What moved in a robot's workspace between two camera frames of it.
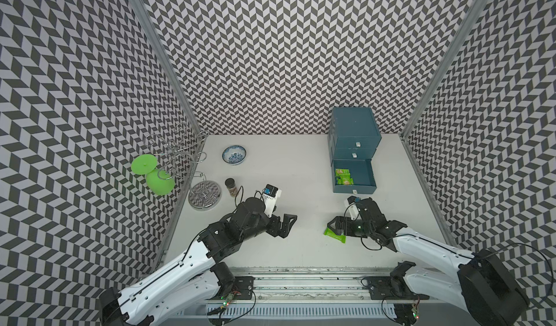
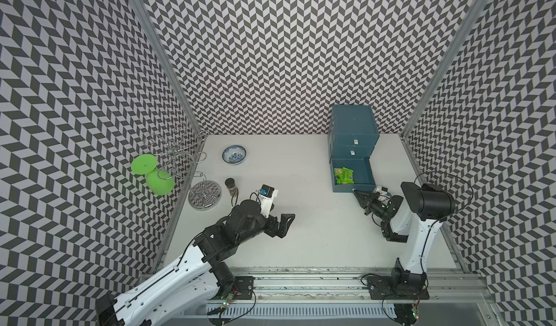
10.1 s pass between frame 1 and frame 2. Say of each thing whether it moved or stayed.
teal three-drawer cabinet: stayed
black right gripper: moved
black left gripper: stayed
